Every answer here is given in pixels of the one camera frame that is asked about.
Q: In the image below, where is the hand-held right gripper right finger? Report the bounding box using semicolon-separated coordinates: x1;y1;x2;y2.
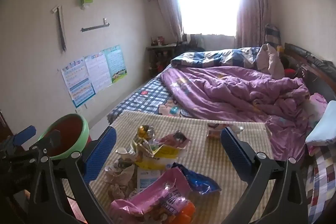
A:
220;126;309;224

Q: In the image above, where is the short black wall bracket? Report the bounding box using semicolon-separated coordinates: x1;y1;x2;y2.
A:
81;18;110;32

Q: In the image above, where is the yellow snack wrapper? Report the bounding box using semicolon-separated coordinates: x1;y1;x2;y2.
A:
131;139;181;169

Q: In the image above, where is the blue checkered duvet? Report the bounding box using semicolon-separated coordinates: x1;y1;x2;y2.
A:
171;47;261;69

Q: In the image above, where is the blue plaid cushion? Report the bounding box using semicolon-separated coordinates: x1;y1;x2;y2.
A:
264;25;281;48

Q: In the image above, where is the dark cluttered desk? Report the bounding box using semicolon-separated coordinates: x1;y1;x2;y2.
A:
146;36;184;77

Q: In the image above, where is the purple blanket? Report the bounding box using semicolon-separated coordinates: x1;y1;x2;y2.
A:
161;67;311;161

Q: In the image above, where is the black bag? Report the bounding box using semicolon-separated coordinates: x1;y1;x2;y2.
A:
181;34;206;52

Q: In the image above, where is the pink and dark wrapper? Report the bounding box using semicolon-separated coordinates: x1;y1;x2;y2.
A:
155;131;192;153

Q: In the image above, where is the pink white wrapper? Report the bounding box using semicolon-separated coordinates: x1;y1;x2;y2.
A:
207;122;227;139

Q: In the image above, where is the patchwork quilt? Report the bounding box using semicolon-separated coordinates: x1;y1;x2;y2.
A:
306;145;336;218

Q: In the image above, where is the dark wooden headboard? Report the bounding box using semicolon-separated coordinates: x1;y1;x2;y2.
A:
285;43;336;98

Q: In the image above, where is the blue snack wrapper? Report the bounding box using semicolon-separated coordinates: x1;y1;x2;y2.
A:
172;162;221;195

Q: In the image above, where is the beige striped mat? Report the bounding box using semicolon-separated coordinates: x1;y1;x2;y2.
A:
63;110;276;224

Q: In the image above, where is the bright window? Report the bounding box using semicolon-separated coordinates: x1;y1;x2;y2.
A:
178;0;242;37

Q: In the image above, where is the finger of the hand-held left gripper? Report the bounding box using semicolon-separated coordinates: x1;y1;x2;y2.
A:
29;130;62;156
0;126;36;155

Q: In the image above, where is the dark brown gold packet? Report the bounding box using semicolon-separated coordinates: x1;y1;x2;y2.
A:
138;124;155;140

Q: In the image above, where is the beige crumpled cloth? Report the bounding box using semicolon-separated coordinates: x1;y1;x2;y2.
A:
256;43;285;79

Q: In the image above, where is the pink snack wrapper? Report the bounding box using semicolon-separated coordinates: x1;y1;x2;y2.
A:
109;168;196;224

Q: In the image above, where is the long black wall bracket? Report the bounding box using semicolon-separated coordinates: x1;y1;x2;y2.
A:
51;5;67;52

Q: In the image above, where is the white wall poster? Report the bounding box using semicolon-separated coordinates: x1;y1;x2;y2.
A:
84;53;112;94

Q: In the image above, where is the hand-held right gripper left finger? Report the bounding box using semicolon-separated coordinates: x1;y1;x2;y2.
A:
28;126;117;224

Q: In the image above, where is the light blue pillow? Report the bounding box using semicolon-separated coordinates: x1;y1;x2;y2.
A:
305;100;336;147

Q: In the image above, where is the teal wall poster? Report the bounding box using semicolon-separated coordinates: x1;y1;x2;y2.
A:
104;46;128;84

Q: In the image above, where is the pink cloth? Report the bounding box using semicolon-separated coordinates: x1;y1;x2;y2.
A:
308;93;328;122

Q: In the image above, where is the pink curtain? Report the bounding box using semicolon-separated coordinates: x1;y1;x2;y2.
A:
152;0;184;42
235;0;273;48

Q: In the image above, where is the blue plaid bed sheet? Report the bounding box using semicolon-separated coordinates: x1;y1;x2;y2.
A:
107;73;184;125

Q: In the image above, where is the blue and yellow wall poster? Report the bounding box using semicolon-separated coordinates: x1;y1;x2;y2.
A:
61;57;95;108

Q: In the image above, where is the green bin with red inside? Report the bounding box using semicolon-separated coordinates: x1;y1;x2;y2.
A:
38;114;90;160

